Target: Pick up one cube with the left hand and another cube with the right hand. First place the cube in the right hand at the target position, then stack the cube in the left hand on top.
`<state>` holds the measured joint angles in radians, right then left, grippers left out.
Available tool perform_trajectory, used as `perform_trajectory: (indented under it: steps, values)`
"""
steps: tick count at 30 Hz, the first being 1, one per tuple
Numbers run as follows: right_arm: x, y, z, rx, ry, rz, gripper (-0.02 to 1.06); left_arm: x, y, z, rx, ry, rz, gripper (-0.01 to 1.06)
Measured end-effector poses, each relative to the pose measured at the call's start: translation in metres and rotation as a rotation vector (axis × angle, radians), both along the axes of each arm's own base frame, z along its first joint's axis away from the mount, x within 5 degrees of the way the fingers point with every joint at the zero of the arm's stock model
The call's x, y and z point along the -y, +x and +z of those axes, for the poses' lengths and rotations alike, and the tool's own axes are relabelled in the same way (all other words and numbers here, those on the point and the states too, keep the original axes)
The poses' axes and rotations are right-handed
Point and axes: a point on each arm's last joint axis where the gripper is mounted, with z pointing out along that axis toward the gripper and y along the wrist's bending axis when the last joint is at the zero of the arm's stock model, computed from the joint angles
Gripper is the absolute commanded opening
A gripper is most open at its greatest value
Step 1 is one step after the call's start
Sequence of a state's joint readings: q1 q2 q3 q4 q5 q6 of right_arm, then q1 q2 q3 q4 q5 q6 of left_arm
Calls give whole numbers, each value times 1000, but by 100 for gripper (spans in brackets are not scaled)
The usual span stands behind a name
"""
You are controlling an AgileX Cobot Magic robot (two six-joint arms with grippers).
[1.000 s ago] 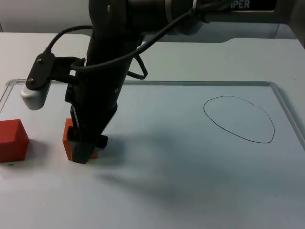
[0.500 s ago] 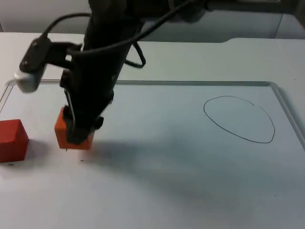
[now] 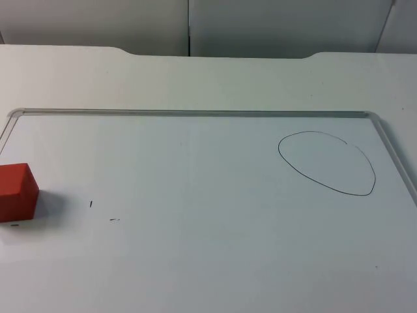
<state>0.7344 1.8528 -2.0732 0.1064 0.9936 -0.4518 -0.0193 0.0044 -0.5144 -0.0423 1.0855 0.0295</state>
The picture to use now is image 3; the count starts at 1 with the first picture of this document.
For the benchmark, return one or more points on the red cube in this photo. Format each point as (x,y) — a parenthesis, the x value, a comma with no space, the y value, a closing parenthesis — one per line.
(14,192)

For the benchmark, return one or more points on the grey-framed whiteboard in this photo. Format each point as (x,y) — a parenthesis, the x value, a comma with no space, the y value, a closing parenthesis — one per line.
(195,212)

